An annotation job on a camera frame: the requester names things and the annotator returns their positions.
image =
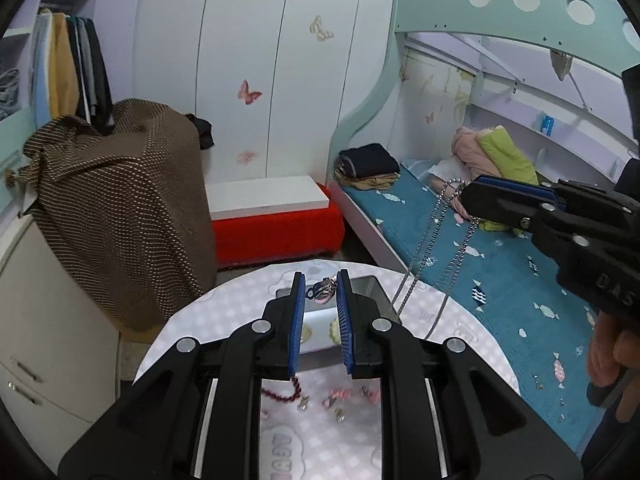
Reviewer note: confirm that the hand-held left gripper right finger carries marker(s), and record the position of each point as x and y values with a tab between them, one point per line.
345	320

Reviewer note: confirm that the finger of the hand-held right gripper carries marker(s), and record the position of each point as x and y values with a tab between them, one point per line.
500	205
515	183

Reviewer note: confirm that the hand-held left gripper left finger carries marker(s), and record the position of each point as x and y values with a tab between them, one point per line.
298	320

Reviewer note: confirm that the metal jewelry tray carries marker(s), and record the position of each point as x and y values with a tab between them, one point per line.
320	320

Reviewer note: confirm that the person's right hand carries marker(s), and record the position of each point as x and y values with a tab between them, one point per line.
612	355

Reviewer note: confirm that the yellow flower earring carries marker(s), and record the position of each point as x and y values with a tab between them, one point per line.
333	332
306	332

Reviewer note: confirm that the pink silver pendant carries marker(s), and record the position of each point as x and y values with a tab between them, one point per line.
322	291

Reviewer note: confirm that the pink blanket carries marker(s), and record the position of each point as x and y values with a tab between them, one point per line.
472	152

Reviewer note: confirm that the small blue box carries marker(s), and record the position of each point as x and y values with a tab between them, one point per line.
547	125

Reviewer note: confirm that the blue fish print bed sheet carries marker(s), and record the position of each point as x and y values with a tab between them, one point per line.
500	280

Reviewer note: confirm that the pink bow hair clip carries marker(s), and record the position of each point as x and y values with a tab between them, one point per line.
335	395

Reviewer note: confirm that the small pink ear stud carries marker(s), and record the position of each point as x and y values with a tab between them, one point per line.
369	393

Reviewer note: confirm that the small silver earring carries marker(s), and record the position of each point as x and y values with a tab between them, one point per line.
340	415
302	403

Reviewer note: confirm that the red storage bench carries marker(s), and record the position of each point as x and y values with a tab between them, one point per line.
275	240

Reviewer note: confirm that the white checked table cover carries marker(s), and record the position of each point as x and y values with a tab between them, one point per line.
450	330

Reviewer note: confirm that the white flat box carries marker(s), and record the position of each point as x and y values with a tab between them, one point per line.
265	197

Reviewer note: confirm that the stack of folded clothes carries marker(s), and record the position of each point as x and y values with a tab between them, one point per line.
367	166

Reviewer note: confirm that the brown dotted cloth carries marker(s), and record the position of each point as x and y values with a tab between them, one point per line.
120	210

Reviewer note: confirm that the black cloth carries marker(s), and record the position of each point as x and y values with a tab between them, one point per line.
204	132

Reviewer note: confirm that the pink butterfly sticker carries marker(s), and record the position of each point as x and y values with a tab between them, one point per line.
248	92

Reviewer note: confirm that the cream butterfly sticker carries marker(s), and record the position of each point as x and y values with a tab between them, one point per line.
320	29

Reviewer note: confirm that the white wardrobe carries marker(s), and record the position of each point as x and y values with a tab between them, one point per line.
260	70

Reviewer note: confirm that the white drawer cabinet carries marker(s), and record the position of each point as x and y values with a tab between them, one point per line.
45	320

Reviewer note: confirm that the hanging clothes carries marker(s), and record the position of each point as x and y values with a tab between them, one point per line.
70	70

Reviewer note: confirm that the teal bunk bed frame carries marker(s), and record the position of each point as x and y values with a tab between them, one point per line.
380	95

